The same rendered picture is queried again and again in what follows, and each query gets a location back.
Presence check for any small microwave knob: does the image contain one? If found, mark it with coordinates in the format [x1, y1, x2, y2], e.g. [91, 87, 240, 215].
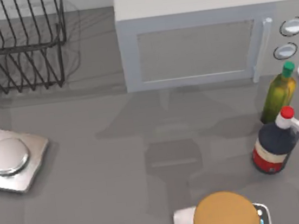
[272, 41, 299, 62]

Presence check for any black wire dish rack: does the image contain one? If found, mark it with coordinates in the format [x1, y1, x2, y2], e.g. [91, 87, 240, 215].
[0, 0, 75, 96]

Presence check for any dark bottle with red cap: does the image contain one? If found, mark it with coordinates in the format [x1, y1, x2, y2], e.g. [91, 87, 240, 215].
[246, 104, 299, 177]

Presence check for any silver kitchen scale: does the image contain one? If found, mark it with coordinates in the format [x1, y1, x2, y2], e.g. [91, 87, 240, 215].
[0, 119, 55, 197]

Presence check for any microwave door handle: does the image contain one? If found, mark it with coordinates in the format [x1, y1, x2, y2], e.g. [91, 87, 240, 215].
[245, 17, 281, 84]

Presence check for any pale microwave oven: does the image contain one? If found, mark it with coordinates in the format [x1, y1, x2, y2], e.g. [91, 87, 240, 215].
[112, 0, 299, 99]

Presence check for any round brown bread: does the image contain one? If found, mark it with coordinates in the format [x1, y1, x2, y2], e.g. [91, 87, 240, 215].
[190, 187, 260, 224]

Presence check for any large microwave knob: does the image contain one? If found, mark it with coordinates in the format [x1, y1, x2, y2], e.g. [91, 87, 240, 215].
[278, 16, 299, 38]

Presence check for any green bottle with green cap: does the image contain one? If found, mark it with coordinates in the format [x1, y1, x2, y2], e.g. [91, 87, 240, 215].
[253, 60, 299, 125]

